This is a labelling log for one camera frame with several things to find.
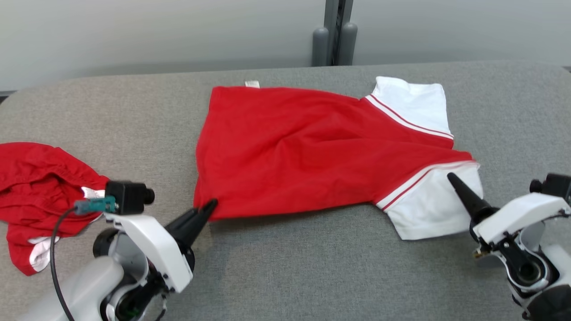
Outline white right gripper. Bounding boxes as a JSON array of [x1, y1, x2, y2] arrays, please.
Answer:
[[447, 172, 571, 246]]

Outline red shorts white stripe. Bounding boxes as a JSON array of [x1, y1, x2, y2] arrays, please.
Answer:
[[0, 142, 111, 276]]

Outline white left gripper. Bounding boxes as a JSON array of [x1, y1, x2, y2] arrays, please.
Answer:
[[103, 198, 219, 295]]

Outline grey metal wall post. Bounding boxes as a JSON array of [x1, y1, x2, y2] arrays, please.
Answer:
[[311, 0, 359, 67]]

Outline red white jersey shirt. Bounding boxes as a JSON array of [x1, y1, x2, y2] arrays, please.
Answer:
[[193, 76, 484, 241]]

